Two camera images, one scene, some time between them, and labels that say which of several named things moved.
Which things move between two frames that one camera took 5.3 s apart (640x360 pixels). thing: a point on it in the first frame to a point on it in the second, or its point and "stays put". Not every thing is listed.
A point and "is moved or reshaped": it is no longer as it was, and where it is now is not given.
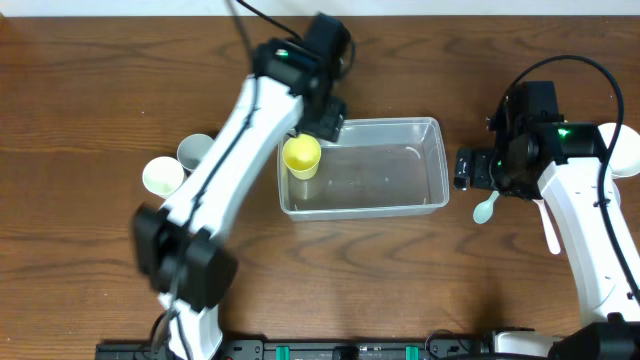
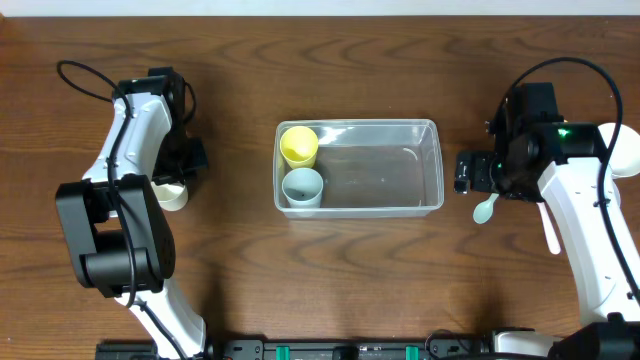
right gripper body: x=470 y=168 stays put
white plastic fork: x=549 y=229 stays put
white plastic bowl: x=625 y=158 stays put
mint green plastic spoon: x=483 y=210 stays put
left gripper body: x=326 y=126 to x=189 y=163
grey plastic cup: x=192 y=148 is moved or reshaped
